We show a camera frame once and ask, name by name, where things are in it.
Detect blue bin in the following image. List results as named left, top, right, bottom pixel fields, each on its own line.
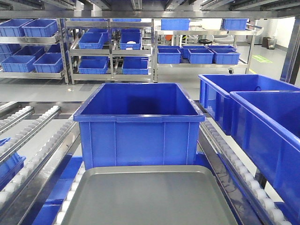
left=230, top=91, right=300, bottom=214
left=198, top=74, right=300, bottom=135

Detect blue bin right far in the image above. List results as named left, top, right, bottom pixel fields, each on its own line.
left=198, top=74, right=300, bottom=135

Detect blue bin right near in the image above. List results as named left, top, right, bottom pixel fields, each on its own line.
left=230, top=91, right=300, bottom=214

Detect grey metal serving tray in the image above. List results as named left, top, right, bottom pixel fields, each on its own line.
left=59, top=165, right=237, bottom=225

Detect blue bin before tray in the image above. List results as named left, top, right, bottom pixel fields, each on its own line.
left=74, top=83, right=205, bottom=169

